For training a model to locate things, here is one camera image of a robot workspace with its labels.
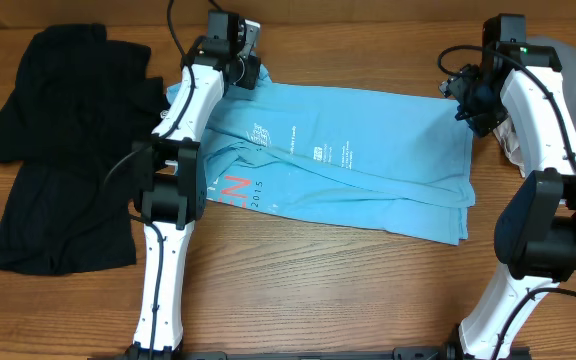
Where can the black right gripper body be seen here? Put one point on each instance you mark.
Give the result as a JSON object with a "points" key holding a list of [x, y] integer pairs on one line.
{"points": [[479, 102]]}

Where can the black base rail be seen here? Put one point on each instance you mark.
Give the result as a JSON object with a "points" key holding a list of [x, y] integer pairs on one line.
{"points": [[308, 355]]}

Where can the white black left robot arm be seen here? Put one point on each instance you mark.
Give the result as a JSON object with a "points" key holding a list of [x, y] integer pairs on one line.
{"points": [[172, 190]]}

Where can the black t-shirt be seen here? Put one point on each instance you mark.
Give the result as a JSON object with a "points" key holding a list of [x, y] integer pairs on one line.
{"points": [[80, 102]]}

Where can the light blue printed t-shirt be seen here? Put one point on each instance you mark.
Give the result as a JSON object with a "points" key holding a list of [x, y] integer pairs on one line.
{"points": [[341, 156]]}

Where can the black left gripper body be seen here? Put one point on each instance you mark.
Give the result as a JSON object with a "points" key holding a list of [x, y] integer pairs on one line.
{"points": [[247, 67]]}

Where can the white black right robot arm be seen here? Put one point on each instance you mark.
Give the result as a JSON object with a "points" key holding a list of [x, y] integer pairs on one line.
{"points": [[535, 236]]}

